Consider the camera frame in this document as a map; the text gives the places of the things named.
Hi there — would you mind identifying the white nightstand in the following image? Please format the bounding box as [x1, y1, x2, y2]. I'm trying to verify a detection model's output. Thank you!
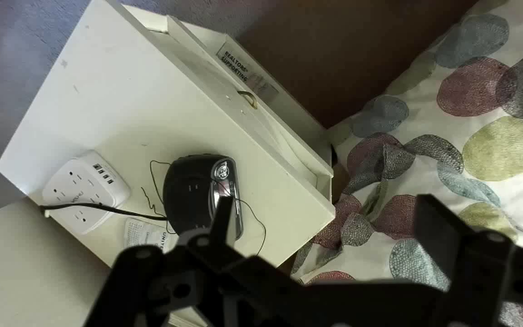
[0, 0, 334, 265]

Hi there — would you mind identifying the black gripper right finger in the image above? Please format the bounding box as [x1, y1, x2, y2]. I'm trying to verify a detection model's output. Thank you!
[414, 195, 523, 327]

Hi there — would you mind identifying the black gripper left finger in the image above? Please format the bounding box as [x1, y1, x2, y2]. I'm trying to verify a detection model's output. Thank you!
[84, 196, 256, 327]

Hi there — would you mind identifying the white paper packet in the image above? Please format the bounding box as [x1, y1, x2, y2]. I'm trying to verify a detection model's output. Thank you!
[124, 220, 178, 253]

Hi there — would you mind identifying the wooden headboard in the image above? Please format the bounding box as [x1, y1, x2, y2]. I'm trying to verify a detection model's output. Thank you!
[240, 0, 478, 127]

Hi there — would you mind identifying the black power cord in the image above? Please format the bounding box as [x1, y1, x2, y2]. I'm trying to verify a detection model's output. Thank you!
[40, 202, 171, 222]

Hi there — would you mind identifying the black alarm clock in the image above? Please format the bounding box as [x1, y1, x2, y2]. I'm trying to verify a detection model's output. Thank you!
[164, 155, 244, 244]

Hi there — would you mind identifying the white power strip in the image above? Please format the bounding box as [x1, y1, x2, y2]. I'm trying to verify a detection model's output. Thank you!
[42, 153, 131, 235]

